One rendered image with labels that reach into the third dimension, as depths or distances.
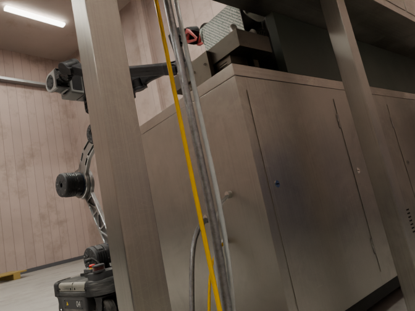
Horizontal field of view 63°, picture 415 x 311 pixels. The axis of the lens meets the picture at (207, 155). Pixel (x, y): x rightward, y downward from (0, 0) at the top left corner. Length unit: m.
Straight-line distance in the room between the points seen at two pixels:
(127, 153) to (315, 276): 0.74
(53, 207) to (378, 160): 8.29
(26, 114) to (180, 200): 8.24
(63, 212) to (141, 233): 8.57
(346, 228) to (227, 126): 0.55
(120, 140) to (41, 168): 8.54
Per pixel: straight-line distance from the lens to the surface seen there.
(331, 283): 1.18
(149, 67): 1.77
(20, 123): 9.23
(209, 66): 1.20
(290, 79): 1.26
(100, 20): 0.63
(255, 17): 1.48
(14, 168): 8.86
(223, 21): 1.52
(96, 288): 2.07
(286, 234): 1.02
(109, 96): 0.57
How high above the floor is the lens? 0.48
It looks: 9 degrees up
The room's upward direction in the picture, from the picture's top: 12 degrees counter-clockwise
